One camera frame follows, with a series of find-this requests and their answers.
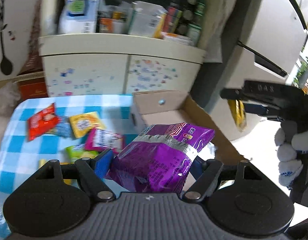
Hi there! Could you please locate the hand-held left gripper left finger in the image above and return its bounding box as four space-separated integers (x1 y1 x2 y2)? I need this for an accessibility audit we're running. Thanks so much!
31 149 117 202

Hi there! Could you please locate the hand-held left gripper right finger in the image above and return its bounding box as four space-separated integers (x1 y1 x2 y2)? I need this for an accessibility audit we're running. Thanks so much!
184 159 268 202

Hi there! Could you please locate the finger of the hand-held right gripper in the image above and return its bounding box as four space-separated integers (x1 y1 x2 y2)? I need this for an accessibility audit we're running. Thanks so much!
243 99 282 122
220 88 245 100

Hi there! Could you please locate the yellow striped snack packet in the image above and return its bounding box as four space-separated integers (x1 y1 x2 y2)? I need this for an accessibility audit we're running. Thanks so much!
227 99 247 132

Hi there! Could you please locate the pink snack packet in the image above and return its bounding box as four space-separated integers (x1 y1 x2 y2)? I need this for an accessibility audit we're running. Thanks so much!
84 128 126 155

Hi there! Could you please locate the silver foil snack packet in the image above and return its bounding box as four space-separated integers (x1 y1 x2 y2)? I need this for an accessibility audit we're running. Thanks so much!
197 142 217 162

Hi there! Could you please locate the green snack packet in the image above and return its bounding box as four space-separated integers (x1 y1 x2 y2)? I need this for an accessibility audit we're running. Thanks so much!
66 144 99 164

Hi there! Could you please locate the purple snack packet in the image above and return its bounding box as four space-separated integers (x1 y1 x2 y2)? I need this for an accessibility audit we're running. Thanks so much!
104 124 215 193

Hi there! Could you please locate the cardboard box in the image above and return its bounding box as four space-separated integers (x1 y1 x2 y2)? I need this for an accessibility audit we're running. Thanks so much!
130 90 252 188

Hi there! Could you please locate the red snack packet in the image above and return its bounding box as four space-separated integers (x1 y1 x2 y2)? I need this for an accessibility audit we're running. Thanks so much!
27 103 61 142

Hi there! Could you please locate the person's right hand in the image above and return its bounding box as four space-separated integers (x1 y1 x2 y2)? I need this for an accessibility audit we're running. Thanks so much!
275 121 308 188

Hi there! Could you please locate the green potted plant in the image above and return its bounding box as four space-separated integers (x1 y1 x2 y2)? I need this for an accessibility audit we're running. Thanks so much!
292 55 308 90

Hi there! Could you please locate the light blue snack packet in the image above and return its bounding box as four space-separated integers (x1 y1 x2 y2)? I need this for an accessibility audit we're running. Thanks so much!
48 116 74 138

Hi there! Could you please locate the stack of flat packets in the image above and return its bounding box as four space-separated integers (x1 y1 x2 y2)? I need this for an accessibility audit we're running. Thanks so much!
161 31 192 47

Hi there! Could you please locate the blue checked tablecloth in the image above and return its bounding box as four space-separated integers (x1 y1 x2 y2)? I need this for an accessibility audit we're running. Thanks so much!
0 94 134 240

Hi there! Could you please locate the group of green tins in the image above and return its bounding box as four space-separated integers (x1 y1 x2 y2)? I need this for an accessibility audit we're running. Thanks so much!
182 0 207 46

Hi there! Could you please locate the cream cabinet with stickers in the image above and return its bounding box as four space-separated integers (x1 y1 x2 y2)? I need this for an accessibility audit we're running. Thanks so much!
38 0 207 98

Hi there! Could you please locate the row of colourful books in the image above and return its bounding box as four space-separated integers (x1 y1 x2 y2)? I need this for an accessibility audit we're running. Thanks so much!
166 2 183 33

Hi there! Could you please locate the red gift box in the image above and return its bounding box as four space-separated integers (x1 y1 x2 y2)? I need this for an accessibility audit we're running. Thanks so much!
18 71 48 100

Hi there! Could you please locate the white cardboard carton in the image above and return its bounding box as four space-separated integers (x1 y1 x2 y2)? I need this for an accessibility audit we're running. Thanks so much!
128 1 168 38

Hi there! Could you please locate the white plastic bag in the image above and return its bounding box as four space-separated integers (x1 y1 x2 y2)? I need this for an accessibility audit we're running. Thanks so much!
0 81 21 115

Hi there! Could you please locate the small orange box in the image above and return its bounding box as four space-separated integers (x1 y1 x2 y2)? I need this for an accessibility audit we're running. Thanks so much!
99 17 115 33

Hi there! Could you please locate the brown dried twig bundle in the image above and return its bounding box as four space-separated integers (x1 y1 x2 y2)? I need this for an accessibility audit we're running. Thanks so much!
25 0 44 75

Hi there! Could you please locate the white box with green label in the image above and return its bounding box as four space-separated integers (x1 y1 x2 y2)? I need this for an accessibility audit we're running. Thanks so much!
59 0 99 34

